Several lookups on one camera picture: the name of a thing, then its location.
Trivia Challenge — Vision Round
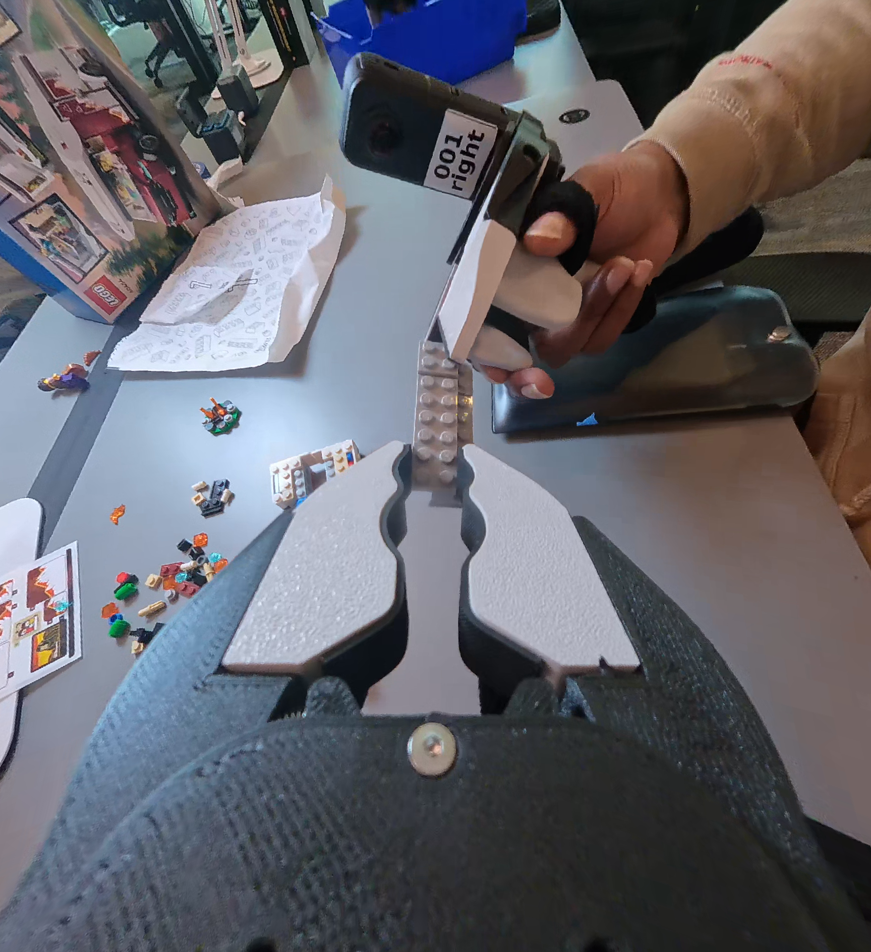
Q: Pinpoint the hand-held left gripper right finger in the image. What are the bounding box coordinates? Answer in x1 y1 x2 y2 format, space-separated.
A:
461 445 640 674

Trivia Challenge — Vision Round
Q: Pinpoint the lego set box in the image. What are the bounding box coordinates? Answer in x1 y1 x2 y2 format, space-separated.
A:
0 0 222 325

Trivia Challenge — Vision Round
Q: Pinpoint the blue plastic bin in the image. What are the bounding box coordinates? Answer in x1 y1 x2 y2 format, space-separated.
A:
315 0 534 87

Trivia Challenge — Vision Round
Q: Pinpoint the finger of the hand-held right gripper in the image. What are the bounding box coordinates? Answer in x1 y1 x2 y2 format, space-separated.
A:
434 216 516 363

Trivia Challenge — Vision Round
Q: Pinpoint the grey lego plate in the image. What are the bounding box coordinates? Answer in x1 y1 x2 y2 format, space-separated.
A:
411 338 475 510

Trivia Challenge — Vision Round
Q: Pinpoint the white printed paper bag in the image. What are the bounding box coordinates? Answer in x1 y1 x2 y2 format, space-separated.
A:
107 175 348 373

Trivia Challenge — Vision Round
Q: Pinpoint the white lego partial build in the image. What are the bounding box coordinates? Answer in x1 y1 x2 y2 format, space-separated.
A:
269 439 362 511

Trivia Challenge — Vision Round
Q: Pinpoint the tall black box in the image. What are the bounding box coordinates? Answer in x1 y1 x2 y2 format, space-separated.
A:
278 0 319 69

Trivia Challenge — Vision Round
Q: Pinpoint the black charger block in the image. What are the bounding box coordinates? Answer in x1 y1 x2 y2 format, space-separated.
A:
215 64 259 114

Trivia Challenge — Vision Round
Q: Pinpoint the lego sticker sheet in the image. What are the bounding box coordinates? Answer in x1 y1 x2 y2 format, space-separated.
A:
0 540 84 720

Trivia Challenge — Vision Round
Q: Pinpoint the purple orange lego figure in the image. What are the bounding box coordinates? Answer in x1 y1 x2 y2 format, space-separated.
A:
37 350 103 394

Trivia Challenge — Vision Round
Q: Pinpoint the pile of lego pieces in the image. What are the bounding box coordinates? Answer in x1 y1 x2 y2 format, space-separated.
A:
99 530 230 657

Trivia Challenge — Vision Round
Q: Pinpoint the person's right hand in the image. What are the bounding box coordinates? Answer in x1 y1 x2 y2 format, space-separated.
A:
472 141 691 400

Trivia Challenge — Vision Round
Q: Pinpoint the person's right forearm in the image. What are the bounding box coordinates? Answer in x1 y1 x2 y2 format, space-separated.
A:
621 0 871 217

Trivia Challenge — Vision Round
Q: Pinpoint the small black device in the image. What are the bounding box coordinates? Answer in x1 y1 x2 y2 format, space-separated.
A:
197 112 247 162

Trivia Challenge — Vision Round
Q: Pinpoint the black wrist rest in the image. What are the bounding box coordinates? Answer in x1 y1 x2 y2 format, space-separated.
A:
492 286 820 434

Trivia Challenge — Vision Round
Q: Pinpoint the small tan black lego cluster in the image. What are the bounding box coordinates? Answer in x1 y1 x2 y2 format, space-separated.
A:
190 479 234 519

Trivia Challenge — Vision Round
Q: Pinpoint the small lego campfire build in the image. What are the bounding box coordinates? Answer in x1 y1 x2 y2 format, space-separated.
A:
200 397 243 437

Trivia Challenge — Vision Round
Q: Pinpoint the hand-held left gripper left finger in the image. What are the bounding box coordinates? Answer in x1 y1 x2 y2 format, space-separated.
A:
223 441 411 674

